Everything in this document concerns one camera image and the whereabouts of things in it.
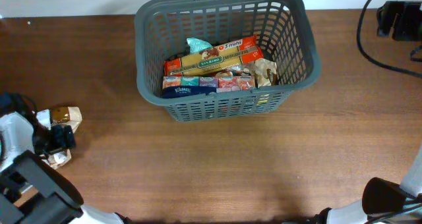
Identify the San Remo spaghetti pack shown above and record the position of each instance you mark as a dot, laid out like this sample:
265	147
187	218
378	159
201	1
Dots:
215	59

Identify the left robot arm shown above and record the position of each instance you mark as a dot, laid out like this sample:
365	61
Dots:
32	191

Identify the green Nescafe coffee bag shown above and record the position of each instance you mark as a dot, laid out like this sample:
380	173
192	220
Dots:
224	73

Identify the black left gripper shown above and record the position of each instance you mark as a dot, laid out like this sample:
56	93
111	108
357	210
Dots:
62	142

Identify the blue Kleenex tissue box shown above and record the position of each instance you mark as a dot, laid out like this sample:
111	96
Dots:
182	86

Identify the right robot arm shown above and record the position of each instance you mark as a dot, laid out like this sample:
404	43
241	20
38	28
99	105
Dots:
384	201

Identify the light teal tissue pack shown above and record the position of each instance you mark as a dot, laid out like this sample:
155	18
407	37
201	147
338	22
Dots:
197	46

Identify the beige cookie bag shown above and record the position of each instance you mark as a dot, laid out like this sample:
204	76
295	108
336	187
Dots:
63	116
264	72

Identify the grey plastic basket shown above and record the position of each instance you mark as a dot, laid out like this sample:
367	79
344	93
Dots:
283	33

